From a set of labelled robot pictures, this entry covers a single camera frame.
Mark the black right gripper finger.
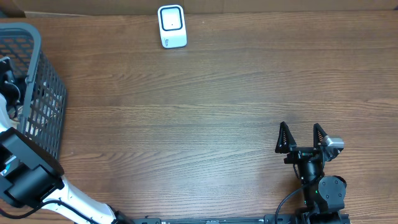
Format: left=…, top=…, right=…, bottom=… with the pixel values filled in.
left=275, top=121, right=297, bottom=154
left=313, top=123, right=327, bottom=147

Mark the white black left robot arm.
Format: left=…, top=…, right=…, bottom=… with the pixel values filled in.
left=1, top=57, right=132, bottom=223

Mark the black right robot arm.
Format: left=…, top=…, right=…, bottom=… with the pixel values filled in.
left=271, top=122, right=350, bottom=224

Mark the white barcode scanner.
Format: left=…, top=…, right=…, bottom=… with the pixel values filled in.
left=157, top=4, right=187, bottom=49

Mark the grey plastic mesh basket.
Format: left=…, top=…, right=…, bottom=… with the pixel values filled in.
left=1, top=22, right=67, bottom=159

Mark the black cable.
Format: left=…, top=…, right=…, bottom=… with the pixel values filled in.
left=274, top=185, right=307, bottom=224

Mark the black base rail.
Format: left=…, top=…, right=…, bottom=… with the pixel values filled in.
left=132, top=214, right=299, bottom=224

